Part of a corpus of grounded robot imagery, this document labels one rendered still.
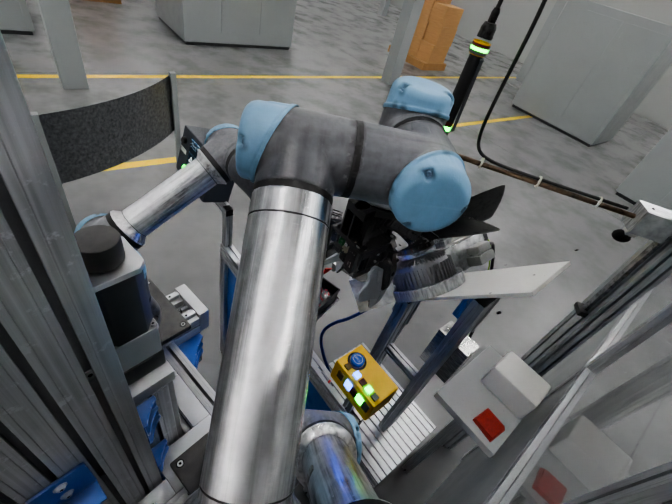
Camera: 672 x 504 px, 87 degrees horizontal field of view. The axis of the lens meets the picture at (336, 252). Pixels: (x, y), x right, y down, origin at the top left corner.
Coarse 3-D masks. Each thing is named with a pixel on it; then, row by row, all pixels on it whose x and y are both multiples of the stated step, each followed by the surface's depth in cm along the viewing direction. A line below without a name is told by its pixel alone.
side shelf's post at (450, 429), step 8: (448, 424) 147; (456, 424) 144; (440, 432) 152; (448, 432) 150; (432, 440) 158; (440, 440) 154; (424, 448) 164; (432, 448) 160; (416, 456) 171; (424, 456) 166; (408, 464) 178; (416, 464) 173; (408, 472) 181
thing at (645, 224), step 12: (636, 204) 99; (648, 204) 97; (624, 216) 102; (636, 216) 97; (648, 216) 94; (660, 216) 93; (636, 228) 96; (648, 228) 96; (660, 228) 95; (660, 240) 97
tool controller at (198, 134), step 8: (184, 128) 138; (192, 128) 137; (200, 128) 141; (184, 136) 139; (192, 136) 134; (200, 136) 135; (184, 144) 139; (192, 144) 135; (200, 144) 131; (184, 152) 140; (192, 152) 135; (184, 160) 141; (224, 184) 135; (232, 184) 138; (208, 192) 133; (216, 192) 135; (224, 192) 138; (208, 200) 135; (216, 200) 138; (224, 200) 140
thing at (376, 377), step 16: (352, 352) 102; (336, 368) 100; (352, 368) 98; (368, 368) 99; (352, 384) 96; (368, 384) 96; (384, 384) 97; (352, 400) 99; (368, 400) 92; (384, 400) 94; (368, 416) 95
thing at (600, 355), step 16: (624, 320) 151; (656, 320) 107; (608, 336) 142; (608, 352) 120; (592, 368) 126; (560, 384) 140; (576, 384) 121; (560, 400) 117; (544, 432) 105; (528, 448) 100; (512, 464) 99; (512, 480) 93; (624, 480) 48; (640, 480) 45; (656, 480) 42; (496, 496) 89; (592, 496) 51; (608, 496) 47; (624, 496) 45; (640, 496) 43; (656, 496) 42
